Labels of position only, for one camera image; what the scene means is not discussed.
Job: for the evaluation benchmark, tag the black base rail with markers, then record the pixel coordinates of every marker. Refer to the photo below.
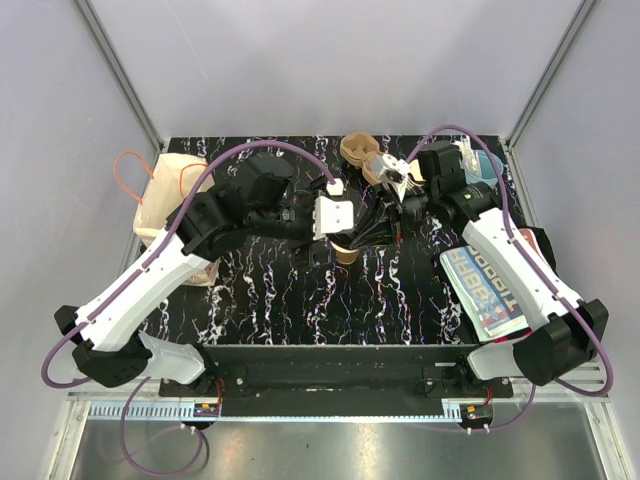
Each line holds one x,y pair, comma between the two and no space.
319,382

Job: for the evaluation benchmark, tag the aluminium frame post right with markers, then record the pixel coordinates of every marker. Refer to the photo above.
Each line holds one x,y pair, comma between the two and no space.
577,24

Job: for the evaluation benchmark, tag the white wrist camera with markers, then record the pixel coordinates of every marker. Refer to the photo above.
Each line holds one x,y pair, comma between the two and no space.
331,216
393,172

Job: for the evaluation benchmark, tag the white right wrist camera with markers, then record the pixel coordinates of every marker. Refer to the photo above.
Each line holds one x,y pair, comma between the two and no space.
393,172

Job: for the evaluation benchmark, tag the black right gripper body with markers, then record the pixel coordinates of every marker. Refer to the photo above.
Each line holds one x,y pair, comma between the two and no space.
418,200

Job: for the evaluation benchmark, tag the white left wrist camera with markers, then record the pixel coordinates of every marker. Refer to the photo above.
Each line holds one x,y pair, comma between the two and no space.
331,216

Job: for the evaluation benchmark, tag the blue cup holder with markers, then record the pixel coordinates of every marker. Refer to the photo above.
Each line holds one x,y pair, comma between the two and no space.
478,167

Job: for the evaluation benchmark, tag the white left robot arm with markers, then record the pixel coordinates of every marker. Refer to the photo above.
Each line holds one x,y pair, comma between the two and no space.
212,219

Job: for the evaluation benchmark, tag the pulp cup carrier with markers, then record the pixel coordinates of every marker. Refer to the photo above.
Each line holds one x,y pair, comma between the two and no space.
359,149

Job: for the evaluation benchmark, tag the wrapped stirrers in holder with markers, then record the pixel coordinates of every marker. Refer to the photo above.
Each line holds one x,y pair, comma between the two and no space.
467,150

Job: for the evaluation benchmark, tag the single brown paper cup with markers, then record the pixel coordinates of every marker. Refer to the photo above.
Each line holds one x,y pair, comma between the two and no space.
345,256

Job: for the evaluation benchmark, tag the aluminium frame post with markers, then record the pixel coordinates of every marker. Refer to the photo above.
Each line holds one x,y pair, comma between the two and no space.
107,51
577,24

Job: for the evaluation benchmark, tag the paper bag orange handles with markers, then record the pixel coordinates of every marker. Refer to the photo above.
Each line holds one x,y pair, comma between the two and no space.
171,181

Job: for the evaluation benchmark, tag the aluminium frame post left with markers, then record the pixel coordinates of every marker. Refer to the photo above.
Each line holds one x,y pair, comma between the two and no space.
107,51

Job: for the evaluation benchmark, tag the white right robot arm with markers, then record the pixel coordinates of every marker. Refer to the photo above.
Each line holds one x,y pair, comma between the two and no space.
565,330

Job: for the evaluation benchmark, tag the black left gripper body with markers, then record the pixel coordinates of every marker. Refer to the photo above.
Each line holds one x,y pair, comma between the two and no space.
294,221

